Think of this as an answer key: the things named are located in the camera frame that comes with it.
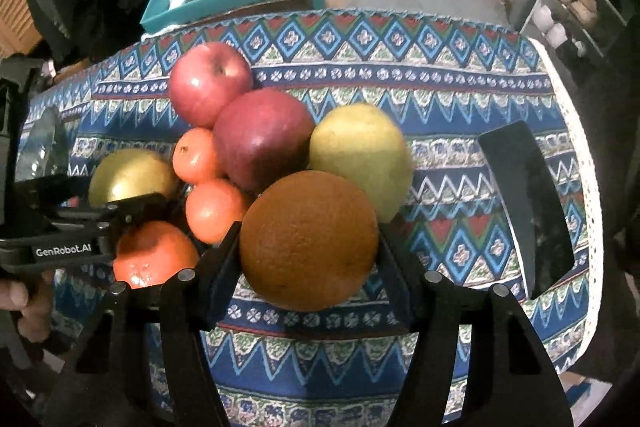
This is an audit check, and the large orange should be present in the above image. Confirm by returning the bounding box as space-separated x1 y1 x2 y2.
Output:
240 170 378 312

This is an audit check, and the left hand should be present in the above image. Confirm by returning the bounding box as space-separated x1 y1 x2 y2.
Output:
0 271 54 343

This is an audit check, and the large tangerine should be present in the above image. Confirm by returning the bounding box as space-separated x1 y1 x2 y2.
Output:
113 221 200 288

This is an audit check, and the clear glass bowl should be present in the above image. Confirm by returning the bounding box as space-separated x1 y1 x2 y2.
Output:
15 106 68 182

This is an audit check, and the small tangerine middle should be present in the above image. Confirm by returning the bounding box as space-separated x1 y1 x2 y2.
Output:
186 179 253 245

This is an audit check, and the small tangerine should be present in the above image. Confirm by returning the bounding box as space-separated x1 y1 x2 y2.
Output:
172 128 224 185
186 179 253 245

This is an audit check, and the small tangerine upper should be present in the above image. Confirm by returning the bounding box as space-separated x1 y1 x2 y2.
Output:
172 128 224 185

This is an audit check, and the yellow green pear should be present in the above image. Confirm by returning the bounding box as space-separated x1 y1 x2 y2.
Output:
309 103 413 223

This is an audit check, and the dark red apple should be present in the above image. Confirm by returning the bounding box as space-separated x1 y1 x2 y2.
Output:
214 88 314 194

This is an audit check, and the wooden louvered wardrobe door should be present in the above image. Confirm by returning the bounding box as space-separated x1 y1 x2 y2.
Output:
0 0 42 58

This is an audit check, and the pink red apple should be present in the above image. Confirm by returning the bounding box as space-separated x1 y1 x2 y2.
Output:
168 42 253 128

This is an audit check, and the white shoe rack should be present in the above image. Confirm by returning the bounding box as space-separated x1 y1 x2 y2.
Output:
523 0 634 64

